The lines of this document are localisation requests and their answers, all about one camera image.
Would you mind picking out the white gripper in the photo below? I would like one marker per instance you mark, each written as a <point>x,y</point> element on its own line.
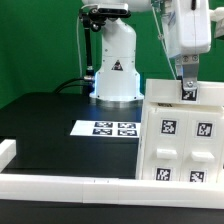
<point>188,32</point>

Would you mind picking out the white cabinet body box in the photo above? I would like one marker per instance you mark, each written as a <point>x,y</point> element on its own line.
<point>186,108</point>

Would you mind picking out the white cabinet door panel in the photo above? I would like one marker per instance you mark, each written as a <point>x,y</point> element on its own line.
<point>203,147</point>

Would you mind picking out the white cabinet top block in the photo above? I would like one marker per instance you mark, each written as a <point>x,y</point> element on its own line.
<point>171,92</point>

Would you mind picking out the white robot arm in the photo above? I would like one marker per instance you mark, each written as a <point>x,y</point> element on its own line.
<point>117,78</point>

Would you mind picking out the white U-shaped border fence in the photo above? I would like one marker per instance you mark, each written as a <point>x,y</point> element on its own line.
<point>104,191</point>

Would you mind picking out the grey overhead camera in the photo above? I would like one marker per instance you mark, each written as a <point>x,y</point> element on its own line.
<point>111,10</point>

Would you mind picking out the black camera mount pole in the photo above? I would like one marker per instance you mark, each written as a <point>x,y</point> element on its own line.
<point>89,40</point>

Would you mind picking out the white marker base plate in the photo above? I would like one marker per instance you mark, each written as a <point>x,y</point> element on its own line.
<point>106,129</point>

